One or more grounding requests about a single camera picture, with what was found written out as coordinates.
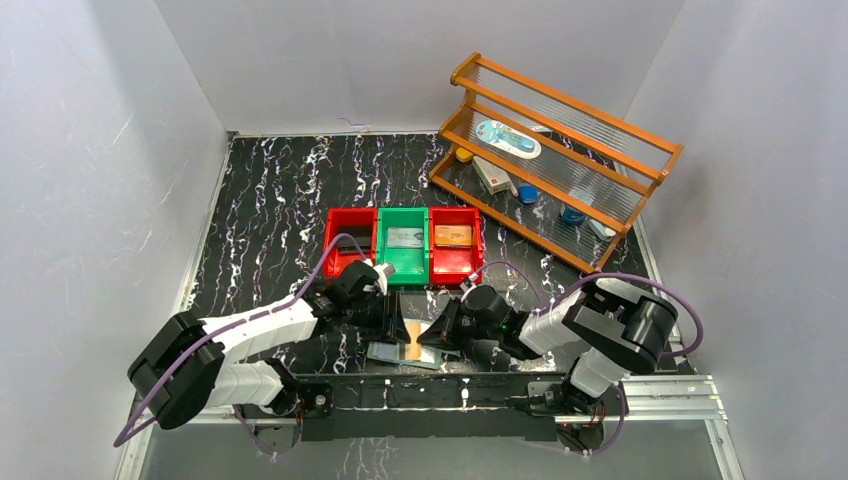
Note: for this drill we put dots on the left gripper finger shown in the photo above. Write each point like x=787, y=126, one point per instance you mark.
x=384, y=334
x=393, y=311

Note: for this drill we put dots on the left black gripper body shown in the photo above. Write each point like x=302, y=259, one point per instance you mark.
x=385, y=317

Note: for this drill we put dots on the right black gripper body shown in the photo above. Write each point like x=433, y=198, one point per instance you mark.
x=451, y=321

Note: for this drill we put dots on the green card holder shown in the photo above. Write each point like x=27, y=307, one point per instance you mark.
x=401, y=346

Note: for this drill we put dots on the red bin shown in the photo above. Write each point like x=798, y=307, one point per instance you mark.
x=341, y=217
x=448, y=266

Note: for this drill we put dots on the green bin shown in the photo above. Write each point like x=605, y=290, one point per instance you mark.
x=412, y=265

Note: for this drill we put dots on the orange credit card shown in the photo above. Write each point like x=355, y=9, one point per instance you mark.
x=413, y=349

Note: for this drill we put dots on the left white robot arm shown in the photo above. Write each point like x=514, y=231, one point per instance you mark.
x=196, y=363

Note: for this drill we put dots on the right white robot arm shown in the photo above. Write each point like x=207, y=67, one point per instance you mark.
x=626, y=328

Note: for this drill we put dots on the black card in bin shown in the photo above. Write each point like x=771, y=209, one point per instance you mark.
x=355, y=239

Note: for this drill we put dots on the grey card in bin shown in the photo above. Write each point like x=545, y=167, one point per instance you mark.
x=405, y=237

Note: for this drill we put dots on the orange card in bin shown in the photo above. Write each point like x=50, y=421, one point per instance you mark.
x=453, y=236

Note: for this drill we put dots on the blue round item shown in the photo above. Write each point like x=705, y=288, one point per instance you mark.
x=527, y=194

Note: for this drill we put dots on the dark blue round container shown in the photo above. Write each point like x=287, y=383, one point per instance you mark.
x=571, y=216

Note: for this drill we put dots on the white small box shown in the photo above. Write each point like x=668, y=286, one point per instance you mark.
x=495, y=179

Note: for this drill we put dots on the light blue small item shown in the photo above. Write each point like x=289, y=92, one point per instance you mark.
x=601, y=231

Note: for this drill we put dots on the yellow round item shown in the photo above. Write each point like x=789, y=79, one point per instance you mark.
x=463, y=155

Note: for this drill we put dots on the orange wooden shelf rack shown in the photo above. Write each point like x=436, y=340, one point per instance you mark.
x=591, y=160

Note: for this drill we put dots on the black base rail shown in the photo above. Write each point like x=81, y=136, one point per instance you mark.
x=524, y=405

